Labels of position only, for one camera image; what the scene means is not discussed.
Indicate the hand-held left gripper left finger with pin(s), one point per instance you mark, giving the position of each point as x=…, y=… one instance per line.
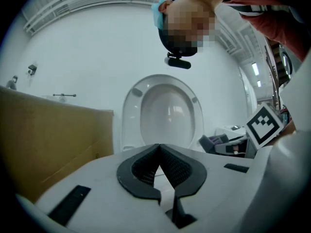
x=102, y=198

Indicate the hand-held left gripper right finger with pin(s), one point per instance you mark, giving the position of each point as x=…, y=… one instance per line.
x=218, y=198

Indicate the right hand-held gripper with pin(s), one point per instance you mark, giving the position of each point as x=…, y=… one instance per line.
x=263, y=127

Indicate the large cardboard box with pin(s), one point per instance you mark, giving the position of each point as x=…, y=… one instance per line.
x=48, y=135

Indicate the wooden staircase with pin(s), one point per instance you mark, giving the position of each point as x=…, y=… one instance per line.
x=274, y=81

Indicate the black towel bar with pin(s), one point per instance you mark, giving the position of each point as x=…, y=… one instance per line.
x=64, y=95

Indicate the person's head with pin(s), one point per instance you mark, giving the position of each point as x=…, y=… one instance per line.
x=189, y=13

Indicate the blue face mask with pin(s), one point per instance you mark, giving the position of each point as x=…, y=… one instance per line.
x=158, y=13

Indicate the person's red shirt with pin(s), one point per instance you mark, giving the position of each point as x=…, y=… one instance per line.
x=279, y=16

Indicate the black head camera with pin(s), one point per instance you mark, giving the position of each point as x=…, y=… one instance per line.
x=177, y=62

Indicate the black wall fixture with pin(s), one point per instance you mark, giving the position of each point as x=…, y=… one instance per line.
x=32, y=69
x=11, y=84

